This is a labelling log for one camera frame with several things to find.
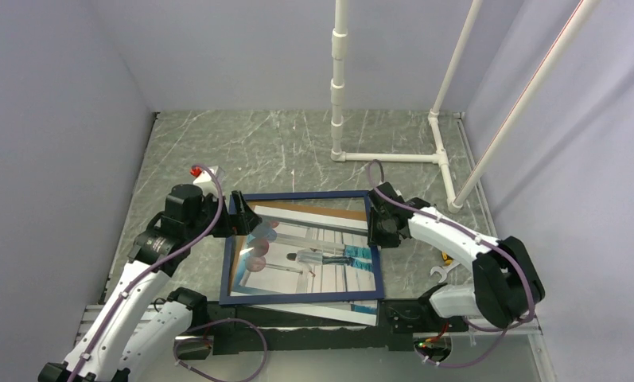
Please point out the brown frame backing board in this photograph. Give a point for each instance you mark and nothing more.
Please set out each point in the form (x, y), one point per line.
(303, 249)

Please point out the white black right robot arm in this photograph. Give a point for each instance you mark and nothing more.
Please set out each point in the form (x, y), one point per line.
(505, 286)

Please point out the silver open-end wrench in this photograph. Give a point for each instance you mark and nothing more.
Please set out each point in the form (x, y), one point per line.
(443, 271)

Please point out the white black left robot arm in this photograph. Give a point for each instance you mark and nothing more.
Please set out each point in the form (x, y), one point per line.
(115, 348)

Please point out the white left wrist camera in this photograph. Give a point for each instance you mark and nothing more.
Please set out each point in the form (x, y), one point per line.
(204, 180)

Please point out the yellow black screwdriver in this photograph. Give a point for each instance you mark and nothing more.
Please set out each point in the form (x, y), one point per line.
(446, 258)

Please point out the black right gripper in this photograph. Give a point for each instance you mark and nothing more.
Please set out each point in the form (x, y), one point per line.
(375, 237)

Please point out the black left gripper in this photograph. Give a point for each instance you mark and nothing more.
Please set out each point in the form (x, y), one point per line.
(241, 222)

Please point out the glossy printed photo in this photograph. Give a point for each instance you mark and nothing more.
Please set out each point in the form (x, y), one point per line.
(357, 308)

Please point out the blue photo frame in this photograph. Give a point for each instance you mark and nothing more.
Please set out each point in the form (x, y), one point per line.
(347, 200)

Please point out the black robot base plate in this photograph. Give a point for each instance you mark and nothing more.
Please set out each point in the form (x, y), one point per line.
(399, 324)

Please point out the aluminium rail frame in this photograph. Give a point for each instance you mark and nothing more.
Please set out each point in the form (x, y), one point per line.
(269, 152)

